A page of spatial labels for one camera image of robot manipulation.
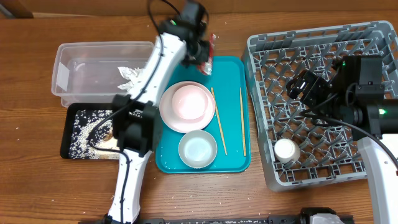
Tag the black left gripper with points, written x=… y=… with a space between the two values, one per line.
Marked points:
x=203 y=56

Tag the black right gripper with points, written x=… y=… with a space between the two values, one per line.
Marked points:
x=306 y=88

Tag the red snack wrapper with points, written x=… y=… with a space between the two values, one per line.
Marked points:
x=206 y=67

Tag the wooden chopstick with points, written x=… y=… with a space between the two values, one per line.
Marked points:
x=242 y=122
x=219 y=122

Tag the white paper cup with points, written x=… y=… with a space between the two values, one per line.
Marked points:
x=286 y=151

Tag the white tissue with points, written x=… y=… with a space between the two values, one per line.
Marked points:
x=132 y=75

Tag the grey bowl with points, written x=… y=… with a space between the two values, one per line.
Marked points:
x=197 y=149

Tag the rice and food waste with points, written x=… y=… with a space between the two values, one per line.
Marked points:
x=85 y=121

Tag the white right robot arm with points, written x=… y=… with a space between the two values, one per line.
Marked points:
x=354 y=97

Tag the teal plastic tray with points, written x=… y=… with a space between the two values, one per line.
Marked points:
x=226 y=79

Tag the pink plate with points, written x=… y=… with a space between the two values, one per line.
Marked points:
x=182 y=125

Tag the clear plastic bin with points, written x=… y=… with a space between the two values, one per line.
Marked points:
x=89 y=72

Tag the black plastic tray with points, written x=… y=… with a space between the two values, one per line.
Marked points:
x=71 y=111

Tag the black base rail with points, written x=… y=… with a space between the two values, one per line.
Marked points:
x=306 y=216

